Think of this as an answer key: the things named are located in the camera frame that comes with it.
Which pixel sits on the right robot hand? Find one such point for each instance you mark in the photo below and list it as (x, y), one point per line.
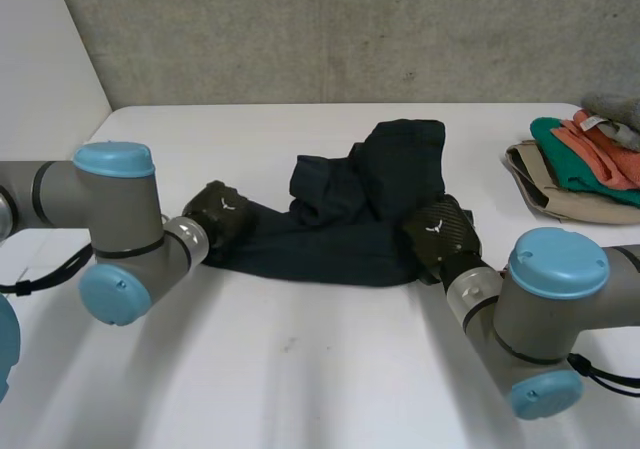
(440, 234)

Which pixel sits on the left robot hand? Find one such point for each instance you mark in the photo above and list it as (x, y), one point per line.
(225, 214)

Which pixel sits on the dark blue cloth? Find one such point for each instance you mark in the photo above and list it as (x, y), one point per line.
(350, 219)

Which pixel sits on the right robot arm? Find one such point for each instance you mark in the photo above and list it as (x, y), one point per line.
(540, 309)

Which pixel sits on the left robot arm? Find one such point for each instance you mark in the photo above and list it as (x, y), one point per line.
(115, 209)

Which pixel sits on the beige shorts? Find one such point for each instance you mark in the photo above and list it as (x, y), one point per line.
(565, 199)

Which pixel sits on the teal towel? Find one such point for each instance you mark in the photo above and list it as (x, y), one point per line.
(560, 159)

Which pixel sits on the coral towel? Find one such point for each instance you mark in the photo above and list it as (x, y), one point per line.
(605, 149)

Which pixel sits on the grey towel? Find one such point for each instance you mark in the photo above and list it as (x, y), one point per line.
(617, 114)

